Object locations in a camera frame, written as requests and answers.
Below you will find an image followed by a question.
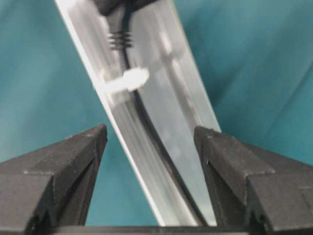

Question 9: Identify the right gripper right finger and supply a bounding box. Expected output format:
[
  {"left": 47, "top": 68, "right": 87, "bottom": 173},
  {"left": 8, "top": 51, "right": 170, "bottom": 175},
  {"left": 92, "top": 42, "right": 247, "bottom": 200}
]
[{"left": 194, "top": 126, "right": 313, "bottom": 235}]

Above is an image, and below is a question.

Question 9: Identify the aluminium profile rail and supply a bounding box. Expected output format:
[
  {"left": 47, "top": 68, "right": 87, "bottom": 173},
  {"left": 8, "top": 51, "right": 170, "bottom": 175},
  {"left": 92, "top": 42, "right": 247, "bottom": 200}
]
[{"left": 56, "top": 0, "right": 220, "bottom": 226}]

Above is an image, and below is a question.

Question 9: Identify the black USB cable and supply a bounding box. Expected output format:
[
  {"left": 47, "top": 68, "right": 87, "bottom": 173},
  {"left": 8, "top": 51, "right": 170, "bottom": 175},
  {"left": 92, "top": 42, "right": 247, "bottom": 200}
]
[{"left": 92, "top": 0, "right": 208, "bottom": 227}]

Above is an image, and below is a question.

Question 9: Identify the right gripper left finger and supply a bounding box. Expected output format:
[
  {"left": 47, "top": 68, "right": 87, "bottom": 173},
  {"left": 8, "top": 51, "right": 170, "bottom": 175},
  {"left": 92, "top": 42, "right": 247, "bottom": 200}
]
[{"left": 0, "top": 124, "right": 107, "bottom": 235}]

